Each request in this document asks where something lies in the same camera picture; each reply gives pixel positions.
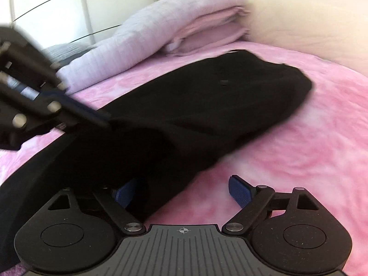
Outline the white wardrobe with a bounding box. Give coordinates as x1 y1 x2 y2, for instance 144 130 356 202
0 0 161 49

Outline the pink folded sheet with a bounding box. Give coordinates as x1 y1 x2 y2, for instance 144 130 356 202
162 7 250 56

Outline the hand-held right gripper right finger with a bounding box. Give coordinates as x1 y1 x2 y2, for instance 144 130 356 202
223 174 322 234

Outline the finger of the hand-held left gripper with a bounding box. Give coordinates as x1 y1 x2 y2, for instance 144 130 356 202
0 88 112 150
0 25 70 93

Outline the grey cloth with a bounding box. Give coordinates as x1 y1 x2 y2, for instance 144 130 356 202
43 43 97 64

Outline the striped quilt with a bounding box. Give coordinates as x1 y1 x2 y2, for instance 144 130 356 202
56 0 250 94

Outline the pink rose blanket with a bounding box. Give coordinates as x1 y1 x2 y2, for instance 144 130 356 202
0 42 368 276

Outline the cream padded headboard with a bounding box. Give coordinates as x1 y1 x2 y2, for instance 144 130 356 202
246 0 368 77

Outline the black garment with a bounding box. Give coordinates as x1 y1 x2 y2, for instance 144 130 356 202
0 49 314 268

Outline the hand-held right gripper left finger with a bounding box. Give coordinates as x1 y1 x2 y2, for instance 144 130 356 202
47 178 145 234

